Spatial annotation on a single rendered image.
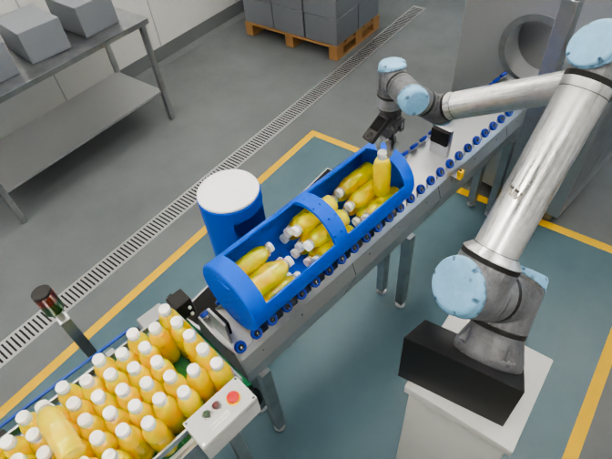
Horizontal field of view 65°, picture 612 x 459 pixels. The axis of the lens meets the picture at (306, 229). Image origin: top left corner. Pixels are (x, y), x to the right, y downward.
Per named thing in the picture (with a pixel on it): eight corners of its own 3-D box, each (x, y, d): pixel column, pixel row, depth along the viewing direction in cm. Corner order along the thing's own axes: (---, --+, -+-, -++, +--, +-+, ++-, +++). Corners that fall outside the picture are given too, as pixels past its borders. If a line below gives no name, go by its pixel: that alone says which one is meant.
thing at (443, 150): (449, 156, 233) (453, 129, 222) (443, 160, 231) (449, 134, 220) (432, 147, 238) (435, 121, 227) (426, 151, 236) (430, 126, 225)
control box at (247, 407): (261, 410, 149) (257, 396, 142) (210, 460, 141) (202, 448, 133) (241, 389, 155) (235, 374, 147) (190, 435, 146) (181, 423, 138)
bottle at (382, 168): (373, 198, 195) (374, 162, 181) (371, 186, 200) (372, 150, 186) (391, 196, 195) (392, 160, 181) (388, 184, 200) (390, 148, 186)
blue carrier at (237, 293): (413, 209, 207) (417, 156, 187) (261, 344, 169) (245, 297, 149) (362, 182, 223) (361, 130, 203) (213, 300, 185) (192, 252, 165)
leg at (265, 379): (288, 425, 245) (272, 370, 198) (280, 434, 242) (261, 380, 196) (280, 418, 248) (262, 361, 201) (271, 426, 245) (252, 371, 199)
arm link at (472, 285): (500, 334, 123) (669, 45, 105) (459, 330, 112) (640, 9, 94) (456, 301, 134) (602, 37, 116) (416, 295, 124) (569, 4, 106)
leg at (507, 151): (494, 213, 330) (518, 139, 284) (490, 218, 328) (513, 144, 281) (487, 209, 333) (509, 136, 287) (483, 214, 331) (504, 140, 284)
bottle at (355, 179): (361, 161, 206) (331, 184, 198) (372, 161, 200) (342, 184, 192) (367, 176, 209) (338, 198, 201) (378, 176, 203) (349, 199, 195)
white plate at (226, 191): (190, 212, 205) (191, 214, 205) (255, 211, 202) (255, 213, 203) (202, 169, 223) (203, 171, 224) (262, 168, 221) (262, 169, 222)
